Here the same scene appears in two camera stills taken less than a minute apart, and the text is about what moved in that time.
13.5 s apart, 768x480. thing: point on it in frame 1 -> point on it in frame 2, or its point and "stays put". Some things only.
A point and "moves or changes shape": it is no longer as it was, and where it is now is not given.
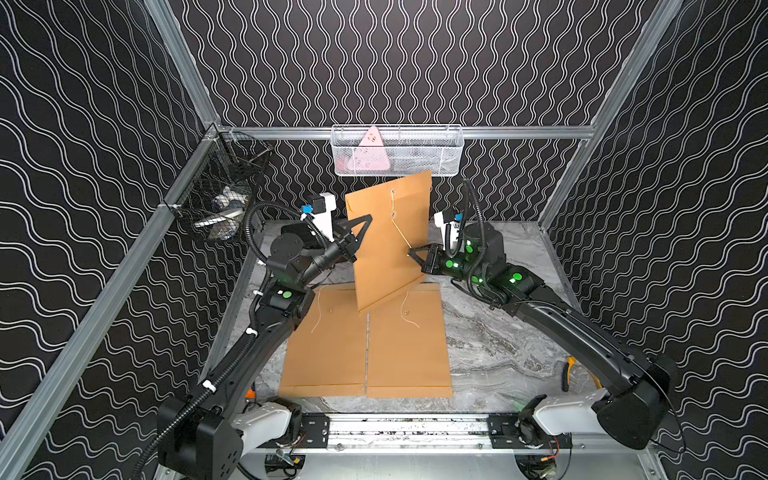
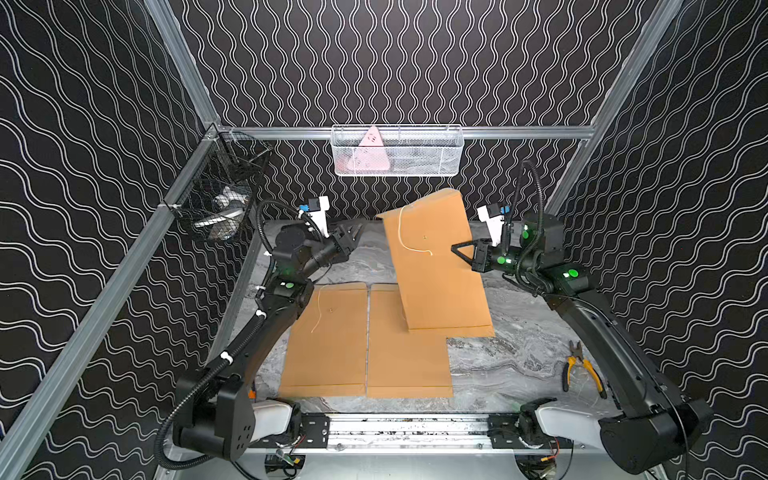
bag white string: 318,296 stays put
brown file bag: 326,353 stays put
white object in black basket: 228,207 stays put
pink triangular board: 370,154 stays put
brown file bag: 407,352 stays put
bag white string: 393,215 moves or changes shape
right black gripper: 432,261 -> 480,259
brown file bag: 400,212 -> 441,293
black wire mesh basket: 213,200 stays put
